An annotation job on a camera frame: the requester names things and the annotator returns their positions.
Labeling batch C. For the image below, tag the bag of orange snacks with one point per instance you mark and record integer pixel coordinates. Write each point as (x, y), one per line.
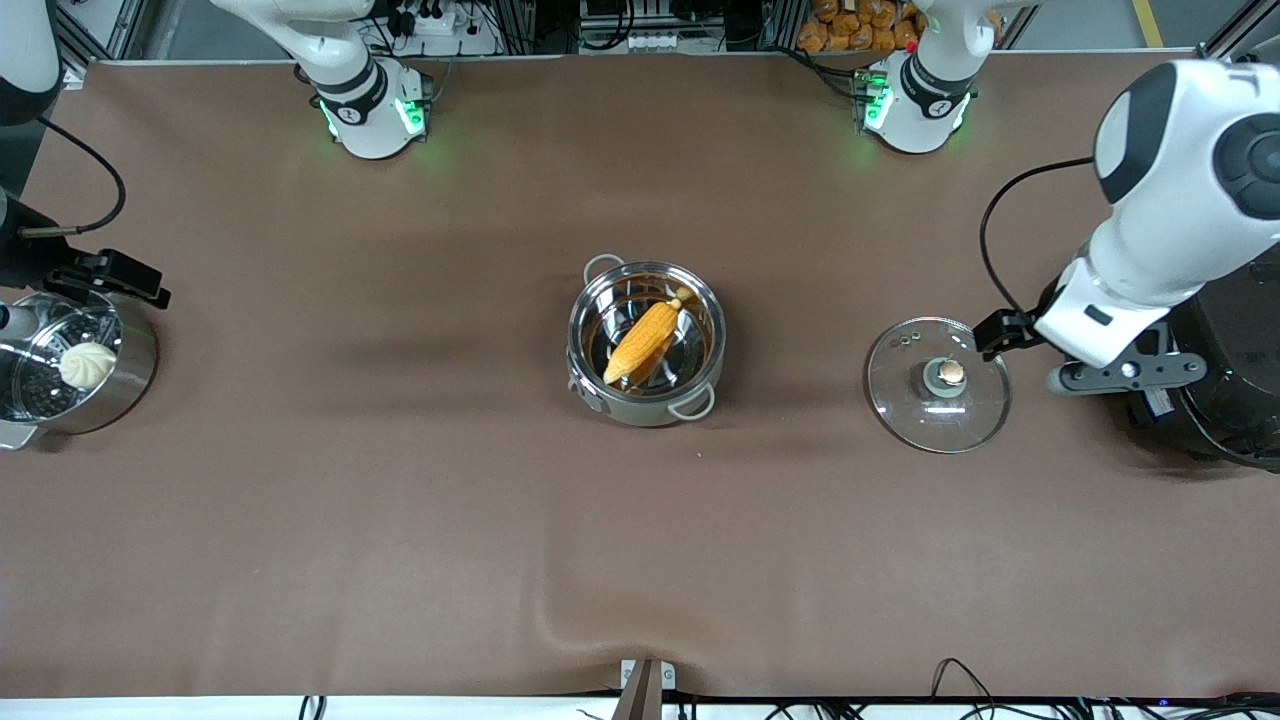
(850, 30)

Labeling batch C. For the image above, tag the yellow corn cob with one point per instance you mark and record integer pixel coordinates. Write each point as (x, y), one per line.
(640, 345)

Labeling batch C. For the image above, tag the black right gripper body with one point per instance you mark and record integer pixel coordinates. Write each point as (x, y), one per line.
(22, 262)

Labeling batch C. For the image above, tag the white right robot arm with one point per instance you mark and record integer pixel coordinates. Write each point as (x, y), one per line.
(365, 110)

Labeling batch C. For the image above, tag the black rice cooker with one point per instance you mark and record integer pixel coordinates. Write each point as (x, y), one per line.
(1240, 400)

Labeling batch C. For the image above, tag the table cover cloth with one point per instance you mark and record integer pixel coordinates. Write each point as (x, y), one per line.
(640, 550)

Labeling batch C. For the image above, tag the aluminium frame profile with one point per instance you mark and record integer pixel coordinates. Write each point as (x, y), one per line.
(1225, 45)
(90, 45)

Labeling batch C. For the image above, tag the steel steamer pot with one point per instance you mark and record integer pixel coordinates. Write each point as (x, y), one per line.
(135, 365)

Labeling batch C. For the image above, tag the white power strip with plugs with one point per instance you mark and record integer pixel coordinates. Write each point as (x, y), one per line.
(460, 45)

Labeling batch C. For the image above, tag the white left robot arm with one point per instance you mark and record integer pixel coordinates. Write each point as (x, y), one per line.
(1180, 200)

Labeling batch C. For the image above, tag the glass pot lid with knob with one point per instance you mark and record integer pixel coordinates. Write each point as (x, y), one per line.
(940, 430)

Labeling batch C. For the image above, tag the white steamed bun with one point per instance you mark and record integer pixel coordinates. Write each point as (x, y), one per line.
(88, 365)

